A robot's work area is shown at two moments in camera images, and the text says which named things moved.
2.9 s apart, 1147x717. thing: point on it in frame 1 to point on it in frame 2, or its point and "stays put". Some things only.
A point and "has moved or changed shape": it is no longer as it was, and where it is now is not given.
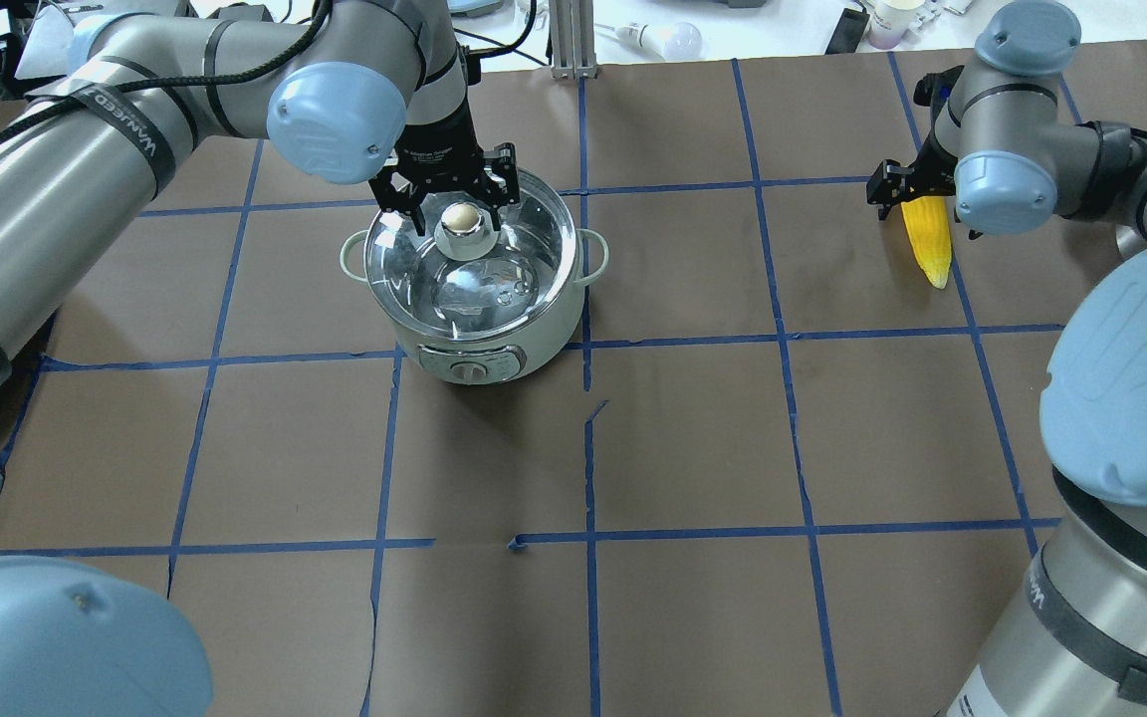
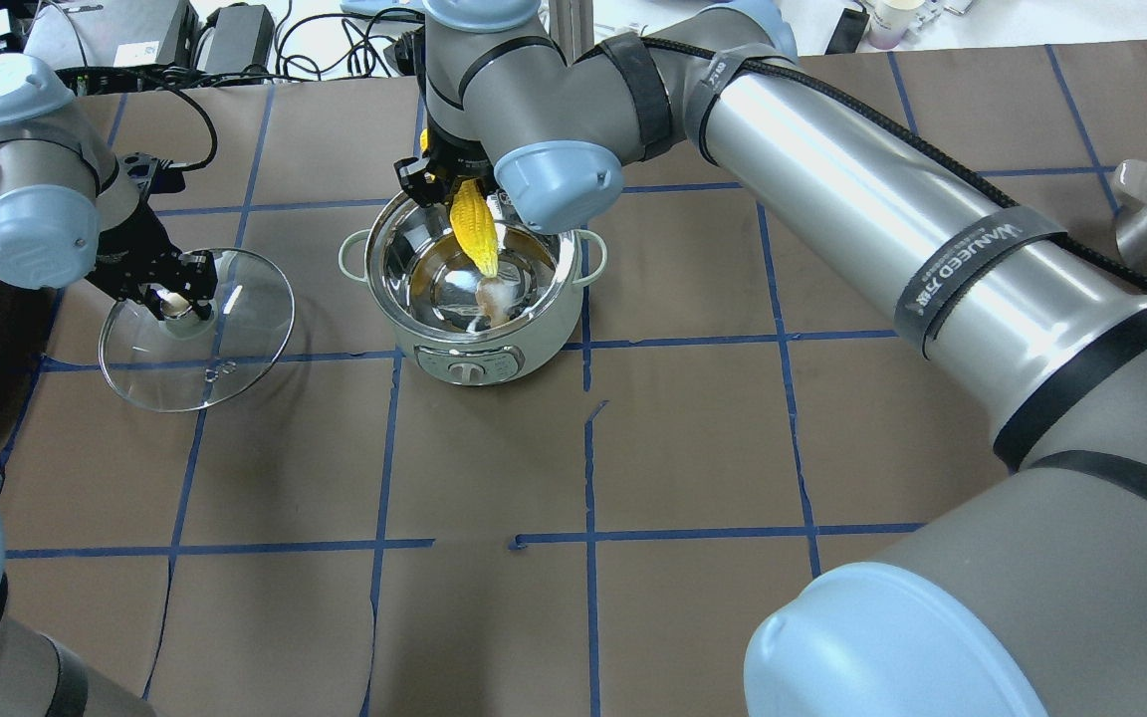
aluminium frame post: x=572 y=30 stays put
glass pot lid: x=463 y=277 to x=193 y=362
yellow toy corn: x=928 y=219 has moved or changed shape
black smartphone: x=846 y=36 stays put
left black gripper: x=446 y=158 to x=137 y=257
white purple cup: x=891 y=19 stays put
